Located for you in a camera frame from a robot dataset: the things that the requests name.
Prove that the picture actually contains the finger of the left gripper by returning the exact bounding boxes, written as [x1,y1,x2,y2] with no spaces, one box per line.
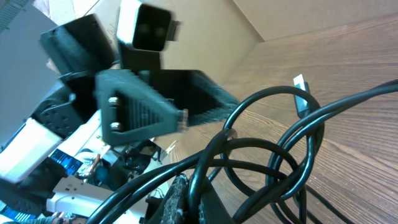
[146,70,239,126]

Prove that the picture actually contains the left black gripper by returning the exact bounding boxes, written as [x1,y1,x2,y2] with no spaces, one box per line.
[32,14,188,146]

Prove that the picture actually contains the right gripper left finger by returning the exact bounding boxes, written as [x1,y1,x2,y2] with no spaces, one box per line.
[152,174,189,224]

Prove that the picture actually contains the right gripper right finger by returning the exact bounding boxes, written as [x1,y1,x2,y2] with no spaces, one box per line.
[200,177,235,224]

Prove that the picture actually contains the black usb cable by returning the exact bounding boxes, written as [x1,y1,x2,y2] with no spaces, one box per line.
[85,73,398,224]

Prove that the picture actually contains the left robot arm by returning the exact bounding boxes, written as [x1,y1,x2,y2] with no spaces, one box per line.
[1,11,238,223]

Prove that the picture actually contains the cardboard back panel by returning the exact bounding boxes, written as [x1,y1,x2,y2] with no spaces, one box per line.
[30,0,398,85]

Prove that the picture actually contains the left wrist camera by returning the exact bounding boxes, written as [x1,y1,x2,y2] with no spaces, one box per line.
[116,0,181,52]

